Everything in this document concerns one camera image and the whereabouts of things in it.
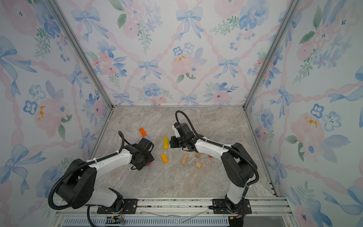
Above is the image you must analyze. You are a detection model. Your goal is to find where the long yellow block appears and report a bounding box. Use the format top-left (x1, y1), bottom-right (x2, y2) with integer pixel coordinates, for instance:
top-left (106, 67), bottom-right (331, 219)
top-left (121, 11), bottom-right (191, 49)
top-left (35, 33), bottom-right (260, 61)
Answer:
top-left (163, 137), bottom-right (169, 150)

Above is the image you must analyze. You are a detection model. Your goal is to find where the small orange block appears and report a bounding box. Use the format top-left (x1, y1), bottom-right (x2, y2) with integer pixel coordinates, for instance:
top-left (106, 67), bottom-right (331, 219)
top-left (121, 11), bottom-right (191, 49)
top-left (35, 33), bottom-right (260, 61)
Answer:
top-left (139, 128), bottom-right (147, 137)

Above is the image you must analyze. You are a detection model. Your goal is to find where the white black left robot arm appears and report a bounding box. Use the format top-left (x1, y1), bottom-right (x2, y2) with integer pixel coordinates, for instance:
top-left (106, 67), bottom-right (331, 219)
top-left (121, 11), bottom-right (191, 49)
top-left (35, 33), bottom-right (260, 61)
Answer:
top-left (48, 138), bottom-right (154, 213)

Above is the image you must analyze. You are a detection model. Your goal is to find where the long natural wood block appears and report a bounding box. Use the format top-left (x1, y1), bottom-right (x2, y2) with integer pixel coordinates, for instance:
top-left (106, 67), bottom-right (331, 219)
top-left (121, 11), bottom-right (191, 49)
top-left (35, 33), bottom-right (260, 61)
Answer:
top-left (181, 154), bottom-right (189, 165)

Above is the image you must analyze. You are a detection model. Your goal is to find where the short yellow block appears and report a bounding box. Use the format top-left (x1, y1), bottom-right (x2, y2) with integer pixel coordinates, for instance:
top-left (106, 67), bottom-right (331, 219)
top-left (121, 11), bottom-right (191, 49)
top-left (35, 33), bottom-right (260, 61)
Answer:
top-left (161, 154), bottom-right (169, 163)

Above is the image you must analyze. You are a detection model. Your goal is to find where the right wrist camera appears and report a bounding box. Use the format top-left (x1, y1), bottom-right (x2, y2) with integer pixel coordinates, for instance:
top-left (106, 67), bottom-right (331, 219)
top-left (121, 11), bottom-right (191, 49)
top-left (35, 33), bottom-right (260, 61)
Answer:
top-left (172, 125), bottom-right (180, 138)

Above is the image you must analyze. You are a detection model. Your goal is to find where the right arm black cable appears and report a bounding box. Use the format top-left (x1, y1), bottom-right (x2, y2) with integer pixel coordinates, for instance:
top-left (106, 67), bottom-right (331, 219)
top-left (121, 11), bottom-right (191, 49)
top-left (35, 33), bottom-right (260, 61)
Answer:
top-left (175, 110), bottom-right (260, 186)

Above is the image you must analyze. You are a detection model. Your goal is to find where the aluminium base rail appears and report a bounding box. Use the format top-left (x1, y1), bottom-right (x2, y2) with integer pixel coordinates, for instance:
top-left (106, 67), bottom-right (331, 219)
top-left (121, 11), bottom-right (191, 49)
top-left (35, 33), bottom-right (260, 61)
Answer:
top-left (51, 197), bottom-right (297, 227)

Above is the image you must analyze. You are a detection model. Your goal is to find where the aluminium corner post left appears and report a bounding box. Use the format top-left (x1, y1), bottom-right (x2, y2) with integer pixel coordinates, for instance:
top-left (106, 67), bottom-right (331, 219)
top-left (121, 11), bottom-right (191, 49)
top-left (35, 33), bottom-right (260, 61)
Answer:
top-left (45, 1), bottom-right (113, 109)

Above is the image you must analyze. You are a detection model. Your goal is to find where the aluminium corner post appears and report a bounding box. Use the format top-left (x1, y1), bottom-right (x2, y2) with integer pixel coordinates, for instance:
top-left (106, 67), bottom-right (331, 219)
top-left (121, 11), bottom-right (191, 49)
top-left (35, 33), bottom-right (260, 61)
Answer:
top-left (45, 1), bottom-right (113, 109)
top-left (243, 0), bottom-right (301, 111)

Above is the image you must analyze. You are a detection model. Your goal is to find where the aluminium corner post right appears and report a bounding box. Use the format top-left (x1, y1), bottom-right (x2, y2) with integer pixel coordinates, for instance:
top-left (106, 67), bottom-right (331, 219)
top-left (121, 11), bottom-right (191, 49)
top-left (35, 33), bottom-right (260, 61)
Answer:
top-left (243, 0), bottom-right (301, 111)

